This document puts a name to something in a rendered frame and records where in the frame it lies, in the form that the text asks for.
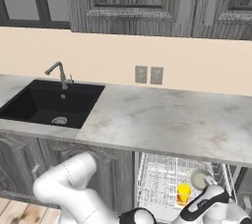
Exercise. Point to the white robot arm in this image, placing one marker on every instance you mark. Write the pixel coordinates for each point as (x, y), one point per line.
(75, 188)

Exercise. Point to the black sink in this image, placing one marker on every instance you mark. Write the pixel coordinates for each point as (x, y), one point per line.
(49, 103)

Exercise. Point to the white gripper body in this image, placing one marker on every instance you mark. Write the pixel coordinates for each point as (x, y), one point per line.
(210, 180)

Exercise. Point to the grey-green bowl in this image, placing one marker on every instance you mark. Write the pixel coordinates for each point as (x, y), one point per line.
(199, 179)

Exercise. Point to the dishwasher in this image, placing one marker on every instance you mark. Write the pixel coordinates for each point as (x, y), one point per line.
(138, 182)

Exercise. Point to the grey wood base cupboard door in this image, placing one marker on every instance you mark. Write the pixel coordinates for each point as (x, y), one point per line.
(114, 179)
(16, 165)
(244, 182)

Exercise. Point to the grey wall socket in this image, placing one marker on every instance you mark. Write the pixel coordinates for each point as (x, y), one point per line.
(141, 74)
(157, 75)

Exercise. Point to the grey wood wall cupboard door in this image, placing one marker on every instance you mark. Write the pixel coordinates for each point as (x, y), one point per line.
(128, 2)
(229, 5)

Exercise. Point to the yellow cup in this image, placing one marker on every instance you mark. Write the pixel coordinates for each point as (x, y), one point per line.
(183, 193)

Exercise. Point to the grey metal tap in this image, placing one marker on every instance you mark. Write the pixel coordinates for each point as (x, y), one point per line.
(61, 74)

